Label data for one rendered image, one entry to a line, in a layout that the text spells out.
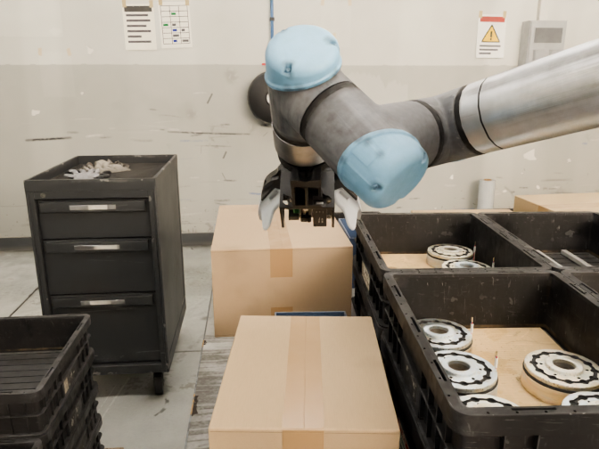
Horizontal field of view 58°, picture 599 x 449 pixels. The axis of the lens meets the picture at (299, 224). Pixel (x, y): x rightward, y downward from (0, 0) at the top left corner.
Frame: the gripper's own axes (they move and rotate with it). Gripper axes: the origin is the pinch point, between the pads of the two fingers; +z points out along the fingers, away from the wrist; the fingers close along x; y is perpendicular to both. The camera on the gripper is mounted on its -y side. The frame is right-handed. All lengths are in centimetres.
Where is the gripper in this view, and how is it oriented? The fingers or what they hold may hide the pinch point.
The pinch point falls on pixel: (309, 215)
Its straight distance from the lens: 83.1
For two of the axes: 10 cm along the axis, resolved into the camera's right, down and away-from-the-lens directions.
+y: -0.2, 8.7, -5.0
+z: 0.4, 5.0, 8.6
